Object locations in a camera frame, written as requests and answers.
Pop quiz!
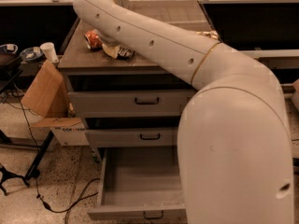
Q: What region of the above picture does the grey middle drawer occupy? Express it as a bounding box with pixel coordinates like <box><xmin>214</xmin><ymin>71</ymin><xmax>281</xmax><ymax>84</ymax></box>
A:
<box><xmin>86</xmin><ymin>127</ymin><xmax>178</xmax><ymax>147</ymax></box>

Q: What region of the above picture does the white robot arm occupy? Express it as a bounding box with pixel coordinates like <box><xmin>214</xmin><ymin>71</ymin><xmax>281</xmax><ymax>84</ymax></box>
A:
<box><xmin>73</xmin><ymin>0</ymin><xmax>294</xmax><ymax>224</ymax></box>

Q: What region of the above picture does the brown cardboard box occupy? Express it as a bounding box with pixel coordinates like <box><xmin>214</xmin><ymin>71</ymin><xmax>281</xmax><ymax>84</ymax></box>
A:
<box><xmin>21</xmin><ymin>60</ymin><xmax>89</xmax><ymax>146</ymax></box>

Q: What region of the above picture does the black power cable left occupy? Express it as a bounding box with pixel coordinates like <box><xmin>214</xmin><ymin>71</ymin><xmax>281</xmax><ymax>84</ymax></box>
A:
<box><xmin>12</xmin><ymin>91</ymin><xmax>101</xmax><ymax>224</ymax></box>

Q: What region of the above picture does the white paper cup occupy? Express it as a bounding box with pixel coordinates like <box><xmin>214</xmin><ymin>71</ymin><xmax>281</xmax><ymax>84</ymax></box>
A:
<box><xmin>40</xmin><ymin>42</ymin><xmax>59</xmax><ymax>63</ymax></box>

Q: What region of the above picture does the grey drawer cabinet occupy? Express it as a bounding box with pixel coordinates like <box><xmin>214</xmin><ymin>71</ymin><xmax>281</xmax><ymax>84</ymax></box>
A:
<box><xmin>59</xmin><ymin>7</ymin><xmax>210</xmax><ymax>158</ymax></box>

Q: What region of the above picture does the crushed orange soda can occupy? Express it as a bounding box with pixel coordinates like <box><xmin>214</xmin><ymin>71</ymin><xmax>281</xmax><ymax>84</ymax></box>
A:
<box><xmin>84</xmin><ymin>30</ymin><xmax>102</xmax><ymax>50</ymax></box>

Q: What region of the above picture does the blue bowl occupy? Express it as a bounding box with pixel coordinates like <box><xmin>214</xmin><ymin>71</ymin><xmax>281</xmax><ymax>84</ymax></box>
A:
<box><xmin>21</xmin><ymin>47</ymin><xmax>43</xmax><ymax>63</ymax></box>

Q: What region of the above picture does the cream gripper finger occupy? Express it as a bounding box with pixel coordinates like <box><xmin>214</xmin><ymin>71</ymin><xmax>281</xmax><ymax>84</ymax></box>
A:
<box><xmin>102</xmin><ymin>44</ymin><xmax>120</xmax><ymax>59</ymax></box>

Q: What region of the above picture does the black stand leg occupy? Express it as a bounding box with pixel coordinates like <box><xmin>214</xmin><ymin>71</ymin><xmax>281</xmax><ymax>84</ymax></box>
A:
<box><xmin>25</xmin><ymin>131</ymin><xmax>54</xmax><ymax>180</ymax></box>

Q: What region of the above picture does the crushed gold soda can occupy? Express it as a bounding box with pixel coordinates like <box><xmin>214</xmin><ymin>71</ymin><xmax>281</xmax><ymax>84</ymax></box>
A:
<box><xmin>196</xmin><ymin>30</ymin><xmax>219</xmax><ymax>40</ymax></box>

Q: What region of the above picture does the grey open bottom drawer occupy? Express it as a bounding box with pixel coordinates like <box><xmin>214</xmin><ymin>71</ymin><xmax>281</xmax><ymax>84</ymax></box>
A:
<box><xmin>88</xmin><ymin>146</ymin><xmax>186</xmax><ymax>220</ymax></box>

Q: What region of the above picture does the grey top drawer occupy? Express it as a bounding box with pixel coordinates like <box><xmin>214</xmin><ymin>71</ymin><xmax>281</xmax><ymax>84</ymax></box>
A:
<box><xmin>68</xmin><ymin>90</ymin><xmax>194</xmax><ymax>118</ymax></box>

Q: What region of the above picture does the black rxbar chocolate bar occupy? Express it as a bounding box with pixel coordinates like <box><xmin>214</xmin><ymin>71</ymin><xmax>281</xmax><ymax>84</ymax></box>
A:
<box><xmin>117</xmin><ymin>47</ymin><xmax>135</xmax><ymax>61</ymax></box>

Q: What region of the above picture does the dark tray with bowl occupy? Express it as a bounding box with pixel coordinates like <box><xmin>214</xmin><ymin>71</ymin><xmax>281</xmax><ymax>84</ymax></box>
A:
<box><xmin>0</xmin><ymin>44</ymin><xmax>21</xmax><ymax>71</ymax></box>

